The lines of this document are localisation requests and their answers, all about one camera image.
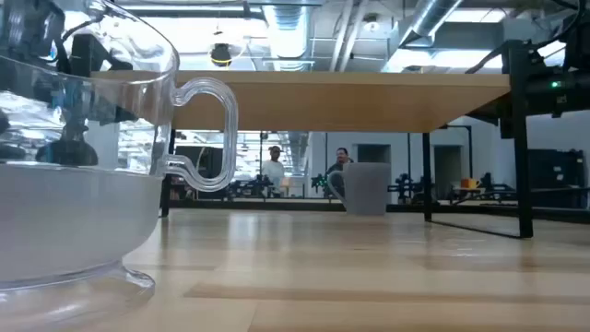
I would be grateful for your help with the background black robot arm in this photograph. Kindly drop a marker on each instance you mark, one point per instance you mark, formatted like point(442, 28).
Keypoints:
point(318, 182)
point(405, 186)
point(251, 186)

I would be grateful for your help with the white round column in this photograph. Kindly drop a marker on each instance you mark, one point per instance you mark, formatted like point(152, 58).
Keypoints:
point(103, 143)

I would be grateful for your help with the large clear glass cup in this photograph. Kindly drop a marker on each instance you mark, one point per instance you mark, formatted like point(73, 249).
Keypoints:
point(69, 221)

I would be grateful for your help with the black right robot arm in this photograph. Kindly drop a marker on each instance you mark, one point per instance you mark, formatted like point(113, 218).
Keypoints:
point(571, 92)

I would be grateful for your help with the black computer monitor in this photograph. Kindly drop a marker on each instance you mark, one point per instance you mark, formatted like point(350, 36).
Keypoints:
point(198, 161)

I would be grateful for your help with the person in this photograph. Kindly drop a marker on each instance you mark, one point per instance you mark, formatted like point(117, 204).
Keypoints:
point(341, 161)
point(274, 170)

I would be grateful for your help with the black storage cabinet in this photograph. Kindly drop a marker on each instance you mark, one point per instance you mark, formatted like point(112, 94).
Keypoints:
point(555, 177)

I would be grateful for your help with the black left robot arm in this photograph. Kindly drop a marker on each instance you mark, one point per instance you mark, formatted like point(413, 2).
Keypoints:
point(27, 27)

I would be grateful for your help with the black table edge rail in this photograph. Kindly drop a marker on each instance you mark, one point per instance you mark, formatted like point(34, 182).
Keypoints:
point(286, 204)

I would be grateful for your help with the grey plastic cup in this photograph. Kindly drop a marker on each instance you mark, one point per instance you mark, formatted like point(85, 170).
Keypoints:
point(366, 189)

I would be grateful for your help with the black ceiling dome camera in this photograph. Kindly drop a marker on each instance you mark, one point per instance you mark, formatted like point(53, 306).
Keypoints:
point(221, 54)

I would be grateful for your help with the orange mug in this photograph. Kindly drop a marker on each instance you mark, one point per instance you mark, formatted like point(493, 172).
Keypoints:
point(469, 183)

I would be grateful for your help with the silver ceiling air duct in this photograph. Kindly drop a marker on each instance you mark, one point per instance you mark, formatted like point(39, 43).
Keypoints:
point(431, 18)

